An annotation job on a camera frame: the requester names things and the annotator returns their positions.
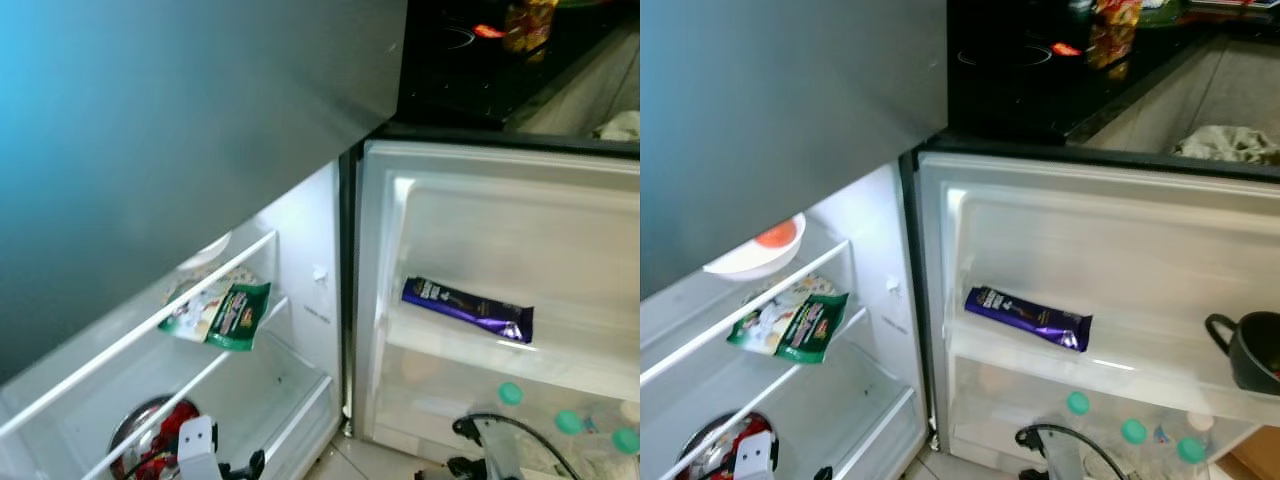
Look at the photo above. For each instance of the grey fridge lower door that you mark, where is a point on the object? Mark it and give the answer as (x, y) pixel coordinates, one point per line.
(1090, 240)
(500, 220)

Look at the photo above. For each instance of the grey fridge door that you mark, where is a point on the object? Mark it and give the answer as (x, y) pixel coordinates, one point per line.
(780, 120)
(1090, 240)
(500, 220)
(180, 130)

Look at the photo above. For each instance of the white bowl with orange food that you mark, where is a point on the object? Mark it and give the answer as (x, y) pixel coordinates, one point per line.
(755, 250)

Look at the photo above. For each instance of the metal bowl of red packets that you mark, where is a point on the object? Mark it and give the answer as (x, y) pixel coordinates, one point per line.
(710, 455)
(150, 455)

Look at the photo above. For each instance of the grey green cloth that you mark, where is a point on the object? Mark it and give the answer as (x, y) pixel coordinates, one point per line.
(1225, 145)
(620, 126)

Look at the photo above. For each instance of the purple chocolate bar pack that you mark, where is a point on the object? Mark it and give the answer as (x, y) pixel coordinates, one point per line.
(465, 308)
(1028, 317)

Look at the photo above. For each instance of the black kitchen counter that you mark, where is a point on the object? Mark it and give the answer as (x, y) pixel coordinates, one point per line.
(450, 70)
(1010, 80)

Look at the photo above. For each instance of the grey fridge cabinet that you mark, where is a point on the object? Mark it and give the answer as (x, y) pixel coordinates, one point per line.
(870, 250)
(300, 240)

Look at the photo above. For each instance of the white capped water bottle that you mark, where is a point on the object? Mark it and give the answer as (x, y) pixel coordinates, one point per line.
(1200, 422)
(630, 410)

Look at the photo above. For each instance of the grey fridge upper door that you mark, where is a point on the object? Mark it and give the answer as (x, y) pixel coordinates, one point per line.
(180, 130)
(780, 120)

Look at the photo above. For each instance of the green white food pouch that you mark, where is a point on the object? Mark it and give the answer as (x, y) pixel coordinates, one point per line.
(795, 328)
(225, 318)

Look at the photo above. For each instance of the small orange object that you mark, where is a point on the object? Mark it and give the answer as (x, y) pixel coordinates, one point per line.
(490, 31)
(1066, 49)

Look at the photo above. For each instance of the brown cardboard box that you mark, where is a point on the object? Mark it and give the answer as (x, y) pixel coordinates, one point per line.
(1258, 458)

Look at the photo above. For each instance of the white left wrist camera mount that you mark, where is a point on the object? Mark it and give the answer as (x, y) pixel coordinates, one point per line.
(198, 448)
(756, 458)

